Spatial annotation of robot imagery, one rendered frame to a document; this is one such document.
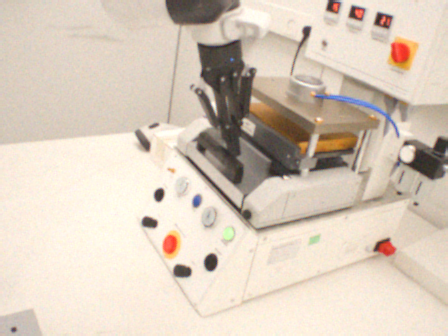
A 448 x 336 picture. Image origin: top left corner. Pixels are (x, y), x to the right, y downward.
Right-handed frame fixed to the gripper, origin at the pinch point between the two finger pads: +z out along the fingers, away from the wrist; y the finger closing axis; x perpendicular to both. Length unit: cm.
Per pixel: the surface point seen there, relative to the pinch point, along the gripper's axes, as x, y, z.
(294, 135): 7.3, -9.6, -0.2
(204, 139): -4.5, 3.9, 0.7
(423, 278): 29, -30, 38
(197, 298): 13.9, 18.9, 20.1
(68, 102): -149, 14, 46
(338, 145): 10.4, -18.3, 4.4
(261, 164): 6.1, -2.4, 3.9
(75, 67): -149, 5, 30
